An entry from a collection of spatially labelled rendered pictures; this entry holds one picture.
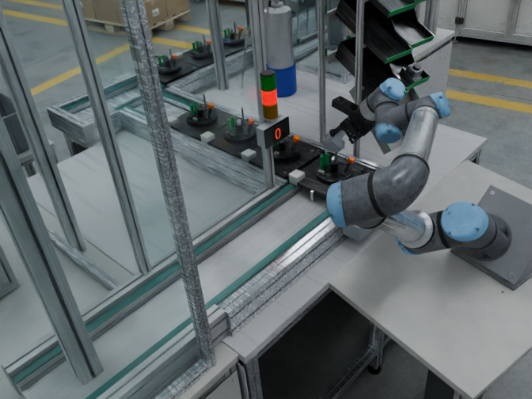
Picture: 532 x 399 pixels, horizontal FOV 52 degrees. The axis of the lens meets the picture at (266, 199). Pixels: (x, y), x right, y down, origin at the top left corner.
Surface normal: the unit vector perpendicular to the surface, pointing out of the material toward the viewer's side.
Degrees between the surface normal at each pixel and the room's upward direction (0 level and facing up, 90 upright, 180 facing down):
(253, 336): 0
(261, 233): 0
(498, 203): 45
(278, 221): 0
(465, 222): 40
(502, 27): 90
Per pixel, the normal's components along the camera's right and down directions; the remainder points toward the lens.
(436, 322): -0.07, -0.80
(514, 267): -0.62, -0.29
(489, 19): -0.55, 0.53
